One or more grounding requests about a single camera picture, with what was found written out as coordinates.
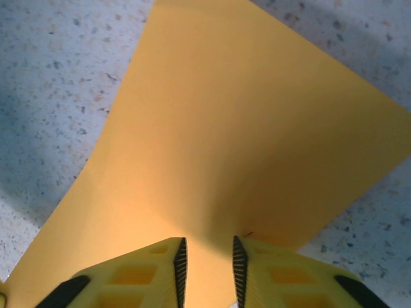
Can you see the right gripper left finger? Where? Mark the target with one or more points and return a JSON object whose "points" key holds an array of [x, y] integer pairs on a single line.
{"points": [[135, 282]]}

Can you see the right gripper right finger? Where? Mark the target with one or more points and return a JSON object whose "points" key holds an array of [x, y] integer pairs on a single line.
{"points": [[289, 282]]}

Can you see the orange square paper sheet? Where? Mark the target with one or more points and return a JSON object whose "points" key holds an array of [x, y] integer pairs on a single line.
{"points": [[205, 128]]}

